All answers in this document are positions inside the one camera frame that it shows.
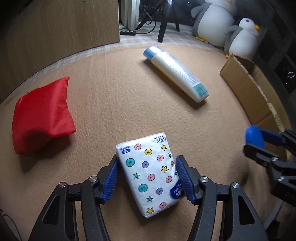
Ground white patterned tissue pack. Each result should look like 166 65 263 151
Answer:
116 133 184 218

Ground white blue lotion bottle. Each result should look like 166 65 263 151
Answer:
144 46 209 103

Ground red fabric pouch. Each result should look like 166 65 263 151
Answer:
12 76 76 156

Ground blue round cream jar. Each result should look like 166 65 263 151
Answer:
245 125 265 149

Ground brown cardboard box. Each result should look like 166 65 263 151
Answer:
219 54 293 160

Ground small penguin plush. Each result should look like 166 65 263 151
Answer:
224 18 260 60

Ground large penguin plush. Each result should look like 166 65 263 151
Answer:
191 0 237 48

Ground light wood cabinet panel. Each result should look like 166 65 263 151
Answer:
1 1 119 100

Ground black power strip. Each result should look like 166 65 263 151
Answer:
119 30 137 36

